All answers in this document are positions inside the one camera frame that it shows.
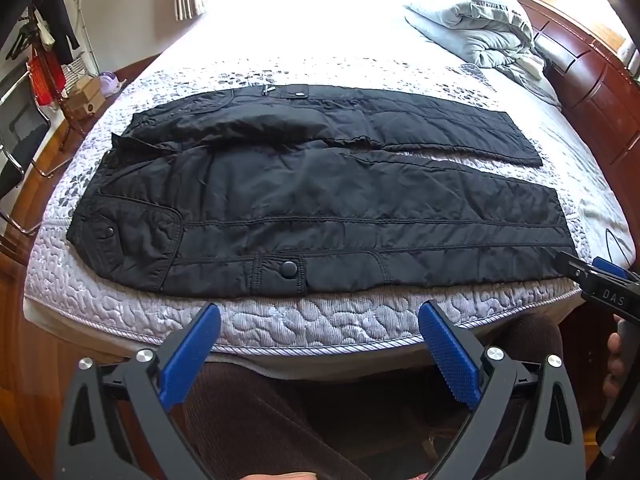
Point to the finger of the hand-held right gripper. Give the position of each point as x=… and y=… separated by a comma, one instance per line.
x=572, y=266
x=611, y=267

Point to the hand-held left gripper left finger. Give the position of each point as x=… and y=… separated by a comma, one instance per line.
x=192, y=355

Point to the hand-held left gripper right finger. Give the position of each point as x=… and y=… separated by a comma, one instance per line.
x=450, y=355

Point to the black quilted pants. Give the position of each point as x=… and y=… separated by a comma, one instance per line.
x=300, y=200

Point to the person's right hand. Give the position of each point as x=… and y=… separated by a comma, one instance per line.
x=615, y=355

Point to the dark wooden headboard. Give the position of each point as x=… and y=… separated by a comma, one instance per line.
x=590, y=75

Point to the grey folded duvet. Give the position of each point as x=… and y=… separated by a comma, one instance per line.
x=480, y=25

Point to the cardboard box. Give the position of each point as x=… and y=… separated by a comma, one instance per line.
x=82, y=95

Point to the lilac plastic item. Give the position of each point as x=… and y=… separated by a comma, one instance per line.
x=111, y=84

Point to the red bag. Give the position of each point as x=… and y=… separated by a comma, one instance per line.
x=45, y=75

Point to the bed with quilted cover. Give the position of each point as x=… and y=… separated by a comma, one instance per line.
x=350, y=35

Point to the dark hanging garment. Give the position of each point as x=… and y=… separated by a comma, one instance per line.
x=60, y=20

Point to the metal frame chair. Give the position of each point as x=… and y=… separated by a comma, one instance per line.
x=20, y=150

